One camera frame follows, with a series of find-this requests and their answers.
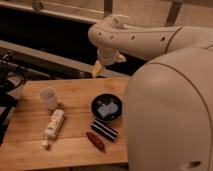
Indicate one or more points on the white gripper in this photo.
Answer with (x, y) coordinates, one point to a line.
(106, 57)

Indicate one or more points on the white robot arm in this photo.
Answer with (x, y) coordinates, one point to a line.
(168, 102)

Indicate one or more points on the black bowl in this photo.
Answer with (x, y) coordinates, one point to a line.
(106, 99)

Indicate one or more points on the translucent plastic cup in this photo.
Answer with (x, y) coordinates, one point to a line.
(48, 97)

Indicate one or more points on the wooden board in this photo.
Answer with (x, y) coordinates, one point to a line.
(22, 146)

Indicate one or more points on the black white striped box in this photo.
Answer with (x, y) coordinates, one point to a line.
(104, 130)

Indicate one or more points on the dark red oblong object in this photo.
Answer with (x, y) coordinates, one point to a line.
(96, 141)

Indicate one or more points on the white tube bottle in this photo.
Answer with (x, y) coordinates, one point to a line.
(53, 127)

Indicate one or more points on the metal frame rail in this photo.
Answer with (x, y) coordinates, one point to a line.
(142, 13)

